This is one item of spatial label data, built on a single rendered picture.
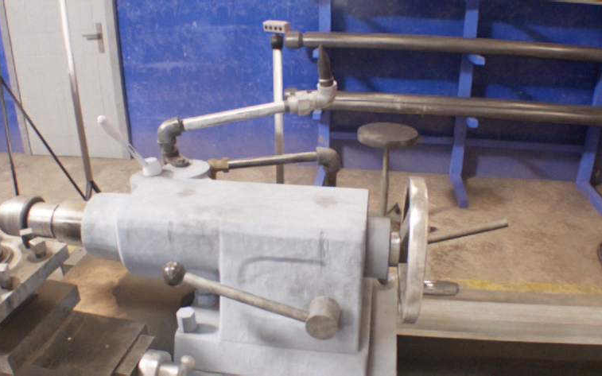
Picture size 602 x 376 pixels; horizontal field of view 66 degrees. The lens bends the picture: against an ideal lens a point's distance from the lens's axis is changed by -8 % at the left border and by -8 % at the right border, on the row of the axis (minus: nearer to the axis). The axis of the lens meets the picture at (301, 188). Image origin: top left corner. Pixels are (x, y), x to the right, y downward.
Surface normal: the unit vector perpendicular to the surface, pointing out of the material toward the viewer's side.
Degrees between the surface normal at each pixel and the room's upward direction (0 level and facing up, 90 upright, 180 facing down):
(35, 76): 90
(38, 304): 0
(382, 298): 0
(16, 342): 0
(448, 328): 48
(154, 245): 85
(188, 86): 90
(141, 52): 90
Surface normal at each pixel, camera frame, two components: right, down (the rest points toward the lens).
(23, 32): -0.15, 0.41
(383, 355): 0.00, -0.91
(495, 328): -0.12, -0.30
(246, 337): -0.14, 0.00
